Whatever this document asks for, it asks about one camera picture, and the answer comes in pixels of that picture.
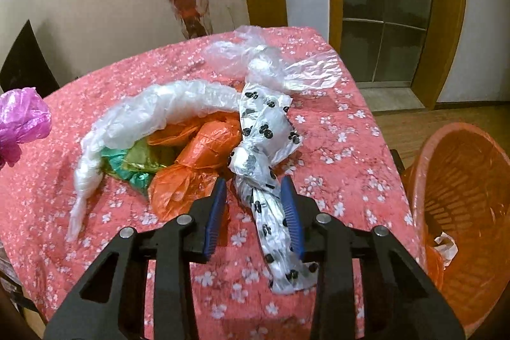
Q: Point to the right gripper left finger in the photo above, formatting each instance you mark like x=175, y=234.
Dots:
x=108, y=301

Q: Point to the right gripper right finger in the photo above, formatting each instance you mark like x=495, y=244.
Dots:
x=400, y=300

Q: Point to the green plastic bag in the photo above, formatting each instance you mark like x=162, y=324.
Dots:
x=136, y=166

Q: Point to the orange plastic bag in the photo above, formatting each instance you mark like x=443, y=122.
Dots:
x=193, y=174
x=179, y=134

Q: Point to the long clear plastic bag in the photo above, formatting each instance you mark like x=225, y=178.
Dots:
x=134, y=118

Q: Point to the white paw print bag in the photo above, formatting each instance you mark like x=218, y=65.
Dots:
x=268, y=138

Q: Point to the purple plastic bag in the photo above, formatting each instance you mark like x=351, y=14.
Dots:
x=25, y=117

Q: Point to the white paper tissue pack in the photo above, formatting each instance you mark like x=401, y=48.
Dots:
x=447, y=248

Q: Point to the orange lined waste basket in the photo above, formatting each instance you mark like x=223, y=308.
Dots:
x=459, y=184

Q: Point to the red floral tablecloth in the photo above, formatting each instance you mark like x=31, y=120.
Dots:
x=343, y=164

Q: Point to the glass vase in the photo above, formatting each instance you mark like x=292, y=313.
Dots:
x=193, y=16

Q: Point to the wooden door frame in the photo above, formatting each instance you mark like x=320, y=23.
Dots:
x=441, y=41

